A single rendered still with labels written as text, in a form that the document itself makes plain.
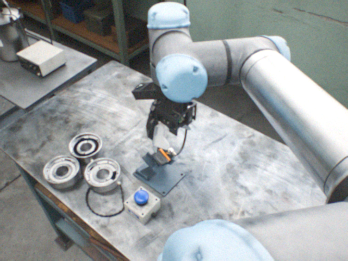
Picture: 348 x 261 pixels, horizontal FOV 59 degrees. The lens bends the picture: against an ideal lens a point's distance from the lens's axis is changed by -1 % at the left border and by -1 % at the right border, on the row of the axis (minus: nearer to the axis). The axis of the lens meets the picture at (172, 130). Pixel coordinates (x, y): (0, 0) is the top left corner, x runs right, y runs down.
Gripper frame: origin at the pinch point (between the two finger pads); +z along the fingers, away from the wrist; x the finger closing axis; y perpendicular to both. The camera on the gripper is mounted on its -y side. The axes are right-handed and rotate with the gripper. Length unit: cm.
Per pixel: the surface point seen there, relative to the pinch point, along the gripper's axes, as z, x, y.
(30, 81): 30, 6, -92
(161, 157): 7.3, -1.0, -0.4
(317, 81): 66, 150, 1
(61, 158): 15.5, -16.5, -28.4
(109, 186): 15.7, -13.5, -9.3
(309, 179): 18.7, 28.6, 33.1
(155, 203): 14.2, -9.6, 5.2
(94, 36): 73, 99, -168
